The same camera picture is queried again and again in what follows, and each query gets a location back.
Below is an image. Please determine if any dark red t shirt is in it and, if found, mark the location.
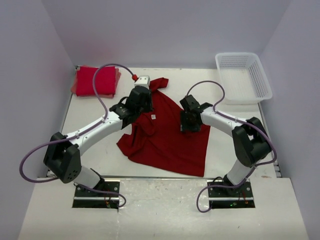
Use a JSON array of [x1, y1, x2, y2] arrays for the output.
[[117, 77, 210, 177]]

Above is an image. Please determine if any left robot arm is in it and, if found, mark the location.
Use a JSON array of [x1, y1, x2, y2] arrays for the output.
[[43, 85, 153, 197]]

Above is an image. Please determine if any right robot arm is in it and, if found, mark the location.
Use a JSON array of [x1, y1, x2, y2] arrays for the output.
[[180, 95, 272, 197]]

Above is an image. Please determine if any folded light red shirt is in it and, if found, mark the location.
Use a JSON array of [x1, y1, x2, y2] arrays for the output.
[[70, 66, 122, 99]]

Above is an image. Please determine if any folded bright red shirt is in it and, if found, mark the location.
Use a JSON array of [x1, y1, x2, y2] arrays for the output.
[[75, 65, 116, 97]]

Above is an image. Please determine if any white plastic basket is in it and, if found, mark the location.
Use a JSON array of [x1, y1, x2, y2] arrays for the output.
[[215, 52, 273, 105]]

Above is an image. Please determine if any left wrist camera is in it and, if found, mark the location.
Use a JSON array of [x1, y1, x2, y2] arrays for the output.
[[131, 74, 151, 89]]

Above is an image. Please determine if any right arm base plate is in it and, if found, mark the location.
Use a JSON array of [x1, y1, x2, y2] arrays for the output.
[[208, 181, 253, 200]]

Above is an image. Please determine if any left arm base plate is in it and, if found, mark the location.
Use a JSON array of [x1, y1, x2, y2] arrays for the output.
[[74, 180, 120, 199]]

